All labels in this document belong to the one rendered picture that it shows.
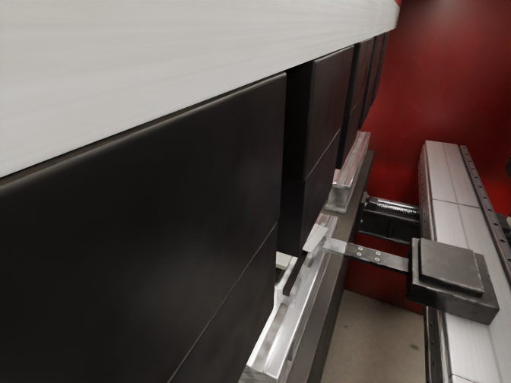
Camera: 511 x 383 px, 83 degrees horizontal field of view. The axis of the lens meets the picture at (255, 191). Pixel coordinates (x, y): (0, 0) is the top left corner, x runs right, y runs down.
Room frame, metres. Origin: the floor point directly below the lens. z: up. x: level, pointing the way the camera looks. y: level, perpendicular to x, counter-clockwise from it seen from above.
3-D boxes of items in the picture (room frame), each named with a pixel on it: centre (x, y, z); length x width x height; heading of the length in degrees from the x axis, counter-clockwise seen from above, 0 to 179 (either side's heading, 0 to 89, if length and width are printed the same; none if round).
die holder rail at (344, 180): (0.93, -0.34, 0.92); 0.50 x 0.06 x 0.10; 155
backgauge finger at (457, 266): (0.37, -0.24, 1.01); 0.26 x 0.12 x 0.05; 65
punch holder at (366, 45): (0.46, -0.11, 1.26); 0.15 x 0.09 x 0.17; 155
